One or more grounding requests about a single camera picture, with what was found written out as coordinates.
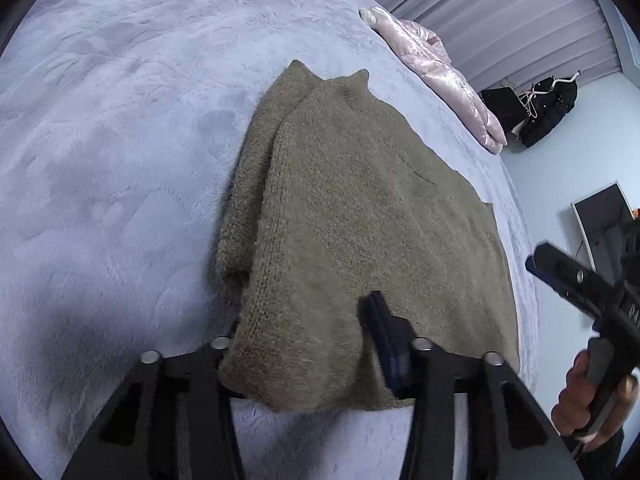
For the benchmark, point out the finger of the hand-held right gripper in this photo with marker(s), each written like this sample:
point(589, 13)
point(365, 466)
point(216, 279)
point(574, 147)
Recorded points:
point(570, 275)

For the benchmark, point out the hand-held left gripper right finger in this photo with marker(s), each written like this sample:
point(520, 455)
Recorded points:
point(390, 340)

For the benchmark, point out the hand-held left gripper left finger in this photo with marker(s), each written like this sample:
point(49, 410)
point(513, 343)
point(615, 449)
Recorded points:
point(210, 360)

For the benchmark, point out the olive brown knit sweater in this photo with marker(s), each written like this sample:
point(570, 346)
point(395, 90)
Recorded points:
point(375, 210)

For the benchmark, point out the person's right forearm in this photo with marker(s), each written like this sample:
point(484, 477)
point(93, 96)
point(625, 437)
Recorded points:
point(602, 460)

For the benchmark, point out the white clothes hanger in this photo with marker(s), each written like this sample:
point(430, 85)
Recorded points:
point(570, 79)

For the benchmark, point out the person's right hand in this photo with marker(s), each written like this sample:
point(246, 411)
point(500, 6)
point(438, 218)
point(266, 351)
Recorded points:
point(570, 400)

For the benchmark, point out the white framed monitor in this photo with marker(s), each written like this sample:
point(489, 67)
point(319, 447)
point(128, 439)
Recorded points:
point(600, 220)

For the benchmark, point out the black hanging jacket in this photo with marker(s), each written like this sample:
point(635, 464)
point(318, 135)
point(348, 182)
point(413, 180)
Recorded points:
point(550, 115)

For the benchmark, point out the black hanging bag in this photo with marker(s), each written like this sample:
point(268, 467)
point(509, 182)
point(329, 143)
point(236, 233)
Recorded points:
point(502, 107)

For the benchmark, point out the lavender plush blanket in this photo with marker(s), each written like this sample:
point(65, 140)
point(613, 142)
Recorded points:
point(125, 160)

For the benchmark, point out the pink satin puffer jacket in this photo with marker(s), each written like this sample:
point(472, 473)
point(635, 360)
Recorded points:
point(440, 70)

